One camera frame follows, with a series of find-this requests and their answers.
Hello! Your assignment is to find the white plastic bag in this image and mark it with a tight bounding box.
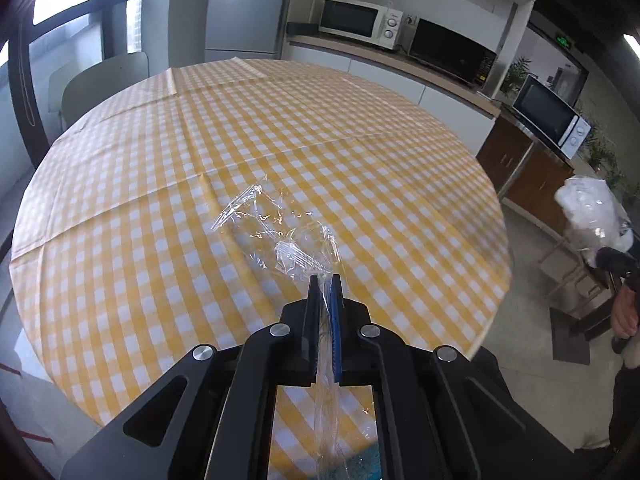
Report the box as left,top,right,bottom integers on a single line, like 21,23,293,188
555,175,633,267

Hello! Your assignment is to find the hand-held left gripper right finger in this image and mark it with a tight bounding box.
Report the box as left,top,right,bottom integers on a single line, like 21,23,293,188
325,274,591,480

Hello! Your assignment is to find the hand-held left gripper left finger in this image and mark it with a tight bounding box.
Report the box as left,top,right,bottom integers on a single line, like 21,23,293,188
60,274,323,480

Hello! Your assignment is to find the yellow checked tablecloth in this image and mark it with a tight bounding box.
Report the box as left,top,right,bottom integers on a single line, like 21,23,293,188
10,59,513,480

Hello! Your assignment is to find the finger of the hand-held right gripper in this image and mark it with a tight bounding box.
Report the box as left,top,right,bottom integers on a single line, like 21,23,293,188
597,246,640,278

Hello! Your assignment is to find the black countertop oven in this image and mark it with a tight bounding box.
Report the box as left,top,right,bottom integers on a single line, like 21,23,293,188
409,18,497,86

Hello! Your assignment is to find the silver refrigerator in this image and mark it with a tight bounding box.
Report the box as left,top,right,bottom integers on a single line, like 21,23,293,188
205,0,292,61

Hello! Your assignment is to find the wooden stool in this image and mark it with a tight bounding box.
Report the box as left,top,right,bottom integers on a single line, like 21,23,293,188
539,232,618,341

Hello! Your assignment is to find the person's dark clothing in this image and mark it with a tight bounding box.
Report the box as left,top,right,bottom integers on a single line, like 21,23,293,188
607,355,640,453

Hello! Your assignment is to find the kitchen counter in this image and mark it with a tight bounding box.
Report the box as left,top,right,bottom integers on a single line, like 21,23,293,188
287,34,503,118

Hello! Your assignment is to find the clear plastic wrap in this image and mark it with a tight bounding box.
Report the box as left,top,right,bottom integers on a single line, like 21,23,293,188
210,176,346,480

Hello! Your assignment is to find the white microwave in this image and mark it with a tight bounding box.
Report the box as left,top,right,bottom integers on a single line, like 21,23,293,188
319,0,405,51
512,75,592,161

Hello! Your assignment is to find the black glass door frame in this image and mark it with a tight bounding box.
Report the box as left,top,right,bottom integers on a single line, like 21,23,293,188
0,0,146,171

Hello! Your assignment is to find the person's right hand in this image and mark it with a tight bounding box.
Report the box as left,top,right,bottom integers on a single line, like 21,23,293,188
611,287,640,341

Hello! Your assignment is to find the leafy green plant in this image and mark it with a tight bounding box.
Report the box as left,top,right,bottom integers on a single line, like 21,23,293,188
582,122,628,201

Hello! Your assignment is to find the brown wooden cabinet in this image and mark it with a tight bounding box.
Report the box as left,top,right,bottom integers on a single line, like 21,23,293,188
477,115,576,231

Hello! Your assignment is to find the green potted plant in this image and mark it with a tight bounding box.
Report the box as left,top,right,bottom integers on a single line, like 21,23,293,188
500,55,532,101

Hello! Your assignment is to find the olive green chair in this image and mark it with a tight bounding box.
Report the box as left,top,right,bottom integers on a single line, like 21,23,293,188
60,52,151,126

